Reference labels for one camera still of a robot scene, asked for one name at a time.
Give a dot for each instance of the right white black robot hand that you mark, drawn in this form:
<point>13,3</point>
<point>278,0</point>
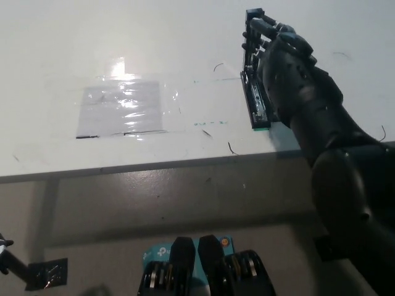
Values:
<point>293,77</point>

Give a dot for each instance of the black desk stapler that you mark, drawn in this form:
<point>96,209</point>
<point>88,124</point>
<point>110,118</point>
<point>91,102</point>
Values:
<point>257,105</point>

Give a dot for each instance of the small green tape piece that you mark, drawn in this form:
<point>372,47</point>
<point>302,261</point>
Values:
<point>261,129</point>

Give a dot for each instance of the clear plastic film cover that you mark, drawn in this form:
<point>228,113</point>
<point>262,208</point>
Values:
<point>171,92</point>

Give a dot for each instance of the white paper sheet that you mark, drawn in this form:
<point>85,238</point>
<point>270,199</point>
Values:
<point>118,109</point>

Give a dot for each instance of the grey table leg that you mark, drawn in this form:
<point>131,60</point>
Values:
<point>43,216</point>

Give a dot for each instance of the black left floor bracket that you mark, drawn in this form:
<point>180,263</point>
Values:
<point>47,274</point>

